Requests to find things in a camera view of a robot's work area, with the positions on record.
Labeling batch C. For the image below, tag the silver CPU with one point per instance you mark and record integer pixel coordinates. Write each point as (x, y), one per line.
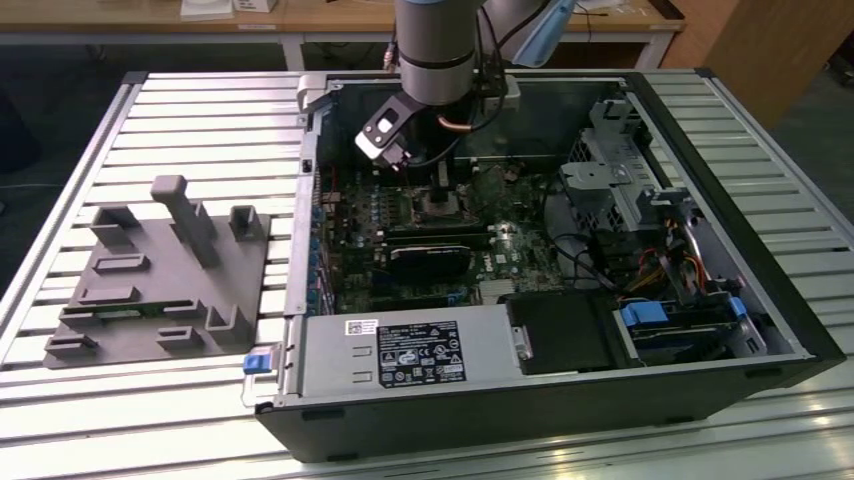
(446, 200)

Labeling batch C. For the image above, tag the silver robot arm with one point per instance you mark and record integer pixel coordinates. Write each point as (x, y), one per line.
(434, 50)

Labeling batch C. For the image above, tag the CPU socket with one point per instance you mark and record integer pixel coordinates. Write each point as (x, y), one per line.
(421, 210)

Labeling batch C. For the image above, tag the black RAM slot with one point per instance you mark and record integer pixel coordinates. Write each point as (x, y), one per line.
(441, 229)
(441, 238)

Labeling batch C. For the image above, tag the black graphics card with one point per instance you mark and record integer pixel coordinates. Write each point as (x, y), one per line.
(430, 262)

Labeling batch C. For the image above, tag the green motherboard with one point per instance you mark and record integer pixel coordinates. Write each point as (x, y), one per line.
(521, 250)

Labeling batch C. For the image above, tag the grey metal drive cage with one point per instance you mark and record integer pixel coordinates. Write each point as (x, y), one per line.
(594, 175)

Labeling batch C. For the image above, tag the small silver heat sink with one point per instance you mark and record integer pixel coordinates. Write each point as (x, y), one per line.
(500, 290)

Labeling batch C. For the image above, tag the black plastic shroud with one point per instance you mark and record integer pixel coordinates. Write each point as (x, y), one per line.
(568, 335)

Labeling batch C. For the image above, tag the blue disk carrier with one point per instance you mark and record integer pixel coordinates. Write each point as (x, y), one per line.
(644, 315)

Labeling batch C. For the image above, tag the grey power supply unit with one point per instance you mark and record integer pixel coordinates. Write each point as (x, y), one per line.
(334, 360)

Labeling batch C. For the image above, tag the grey parts rack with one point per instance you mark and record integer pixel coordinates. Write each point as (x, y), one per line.
(167, 290)

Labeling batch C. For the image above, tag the blue case latch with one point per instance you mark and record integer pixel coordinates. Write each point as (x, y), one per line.
(257, 362)

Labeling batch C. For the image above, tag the hard disk drive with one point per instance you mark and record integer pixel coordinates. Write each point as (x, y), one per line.
(674, 342)

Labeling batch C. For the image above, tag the wooden cabinet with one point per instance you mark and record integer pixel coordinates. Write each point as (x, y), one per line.
(768, 50)

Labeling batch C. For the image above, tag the blue plastic clip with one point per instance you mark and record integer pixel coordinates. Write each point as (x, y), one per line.
(736, 307)

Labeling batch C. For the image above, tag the black PC case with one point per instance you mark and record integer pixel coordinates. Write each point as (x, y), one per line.
(468, 430)

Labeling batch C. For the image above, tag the green RAM stick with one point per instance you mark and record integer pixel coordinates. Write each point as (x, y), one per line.
(127, 311)

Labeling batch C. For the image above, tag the wooden desk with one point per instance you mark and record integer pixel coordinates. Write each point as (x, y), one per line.
(101, 22)

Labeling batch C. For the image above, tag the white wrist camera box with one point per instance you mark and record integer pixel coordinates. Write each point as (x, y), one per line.
(383, 127)

